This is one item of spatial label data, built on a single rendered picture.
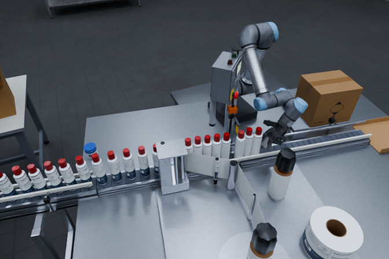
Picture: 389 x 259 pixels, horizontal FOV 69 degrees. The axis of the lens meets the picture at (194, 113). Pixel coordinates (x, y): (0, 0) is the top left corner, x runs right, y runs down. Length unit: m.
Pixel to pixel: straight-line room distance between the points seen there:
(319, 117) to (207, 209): 0.99
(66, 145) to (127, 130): 1.40
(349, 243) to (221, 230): 0.52
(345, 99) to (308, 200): 0.76
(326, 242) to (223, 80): 0.78
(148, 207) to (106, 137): 0.62
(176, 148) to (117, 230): 0.48
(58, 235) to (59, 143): 1.07
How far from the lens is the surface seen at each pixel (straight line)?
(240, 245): 1.37
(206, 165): 1.48
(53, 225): 2.68
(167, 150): 1.35
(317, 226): 1.34
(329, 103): 1.99
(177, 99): 2.20
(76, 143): 3.26
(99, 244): 1.49
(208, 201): 1.48
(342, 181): 1.81
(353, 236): 1.38
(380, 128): 2.29
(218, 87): 1.34
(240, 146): 1.58
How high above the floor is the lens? 2.10
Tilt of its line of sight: 38 degrees down
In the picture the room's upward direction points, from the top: straight up
